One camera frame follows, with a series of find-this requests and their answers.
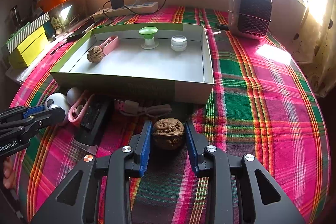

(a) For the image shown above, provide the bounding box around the yellow box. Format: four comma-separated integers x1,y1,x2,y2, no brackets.
8,26,49,69

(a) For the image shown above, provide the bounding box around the grey usb cable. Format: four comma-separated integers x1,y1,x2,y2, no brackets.
114,99,173,119

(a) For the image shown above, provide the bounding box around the cream dotted curtain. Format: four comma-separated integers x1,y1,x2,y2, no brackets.
292,0,335,97

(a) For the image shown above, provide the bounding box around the small clear round jar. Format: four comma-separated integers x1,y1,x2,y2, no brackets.
171,35,187,52

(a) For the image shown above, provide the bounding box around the pink clip with green insert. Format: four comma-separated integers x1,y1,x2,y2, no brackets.
99,36,119,56

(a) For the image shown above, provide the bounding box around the white panda face gadget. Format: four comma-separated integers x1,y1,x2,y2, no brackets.
44,93,70,125

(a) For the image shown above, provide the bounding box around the black smartphone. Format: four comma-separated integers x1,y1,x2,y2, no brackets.
67,16,104,42

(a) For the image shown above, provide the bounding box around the black charger adapter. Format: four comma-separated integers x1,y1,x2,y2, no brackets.
110,0,125,10

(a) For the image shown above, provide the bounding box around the white power strip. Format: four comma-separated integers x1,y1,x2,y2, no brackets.
93,2,158,20

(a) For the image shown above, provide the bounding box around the striped green white box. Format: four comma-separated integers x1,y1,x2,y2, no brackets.
5,12,50,53

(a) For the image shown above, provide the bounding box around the green top white stand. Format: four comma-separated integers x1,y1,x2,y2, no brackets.
138,26,159,50

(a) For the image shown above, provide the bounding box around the shallow green white cardboard box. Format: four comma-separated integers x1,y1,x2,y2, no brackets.
50,23,214,105

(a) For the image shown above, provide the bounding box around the pink carabiner clip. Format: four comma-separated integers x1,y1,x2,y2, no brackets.
68,90,93,127

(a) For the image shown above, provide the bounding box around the pink green plaid bedsheet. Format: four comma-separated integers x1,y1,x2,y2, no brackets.
10,6,331,223

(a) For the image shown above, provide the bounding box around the small silver black heater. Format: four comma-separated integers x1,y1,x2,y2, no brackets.
228,0,272,39

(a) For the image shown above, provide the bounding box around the brown walnut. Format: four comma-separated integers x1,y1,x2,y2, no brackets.
151,118,185,150
87,46,104,63

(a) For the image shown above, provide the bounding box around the small white egg gadget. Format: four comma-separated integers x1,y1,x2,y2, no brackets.
66,87,82,106

